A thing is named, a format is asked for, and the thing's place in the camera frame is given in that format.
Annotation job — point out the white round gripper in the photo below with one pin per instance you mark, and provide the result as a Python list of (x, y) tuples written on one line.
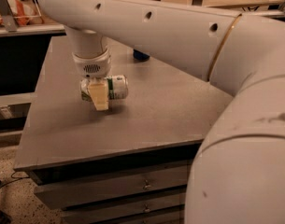
[(92, 66)]

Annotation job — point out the orange white bag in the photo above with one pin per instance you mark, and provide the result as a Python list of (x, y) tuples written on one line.
[(23, 13)]

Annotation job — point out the grey drawer cabinet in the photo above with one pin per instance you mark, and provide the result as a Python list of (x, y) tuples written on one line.
[(165, 118)]

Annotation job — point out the top grey drawer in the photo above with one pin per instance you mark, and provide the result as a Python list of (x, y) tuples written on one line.
[(104, 187)]

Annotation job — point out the grey drawer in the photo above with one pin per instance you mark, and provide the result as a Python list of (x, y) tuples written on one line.
[(125, 206), (104, 187), (174, 213)]

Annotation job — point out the white green 7up can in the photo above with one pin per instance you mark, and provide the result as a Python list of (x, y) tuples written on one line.
[(117, 88)]

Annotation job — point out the middle grey drawer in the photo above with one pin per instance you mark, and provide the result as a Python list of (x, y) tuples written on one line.
[(125, 206)]

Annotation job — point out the blue pepsi can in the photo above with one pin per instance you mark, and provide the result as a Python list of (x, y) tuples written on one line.
[(140, 56)]

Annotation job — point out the left metal bracket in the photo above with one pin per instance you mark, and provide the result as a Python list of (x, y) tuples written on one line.
[(7, 16)]

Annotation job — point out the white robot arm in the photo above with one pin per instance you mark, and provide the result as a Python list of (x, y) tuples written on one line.
[(238, 173)]

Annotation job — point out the bottom grey drawer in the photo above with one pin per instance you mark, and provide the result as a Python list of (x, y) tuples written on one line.
[(174, 213)]

